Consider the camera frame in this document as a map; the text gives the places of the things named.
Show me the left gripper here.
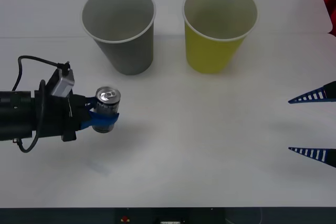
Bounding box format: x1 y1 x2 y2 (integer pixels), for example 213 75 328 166
34 91 120 142

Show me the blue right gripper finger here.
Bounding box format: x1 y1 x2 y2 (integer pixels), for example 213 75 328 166
288 146 336 168
287 80 336 104

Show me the black drink can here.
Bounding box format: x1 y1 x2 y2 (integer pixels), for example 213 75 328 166
91 86 122 134

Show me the grey plastic waste bin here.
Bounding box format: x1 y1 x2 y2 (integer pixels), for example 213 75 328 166
80 0 156 76

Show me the yellow-green plastic waste bin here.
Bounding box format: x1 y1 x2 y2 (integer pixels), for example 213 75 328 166
182 0 259 74

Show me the dark robot torso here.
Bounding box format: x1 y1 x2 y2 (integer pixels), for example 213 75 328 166
0 207 336 224

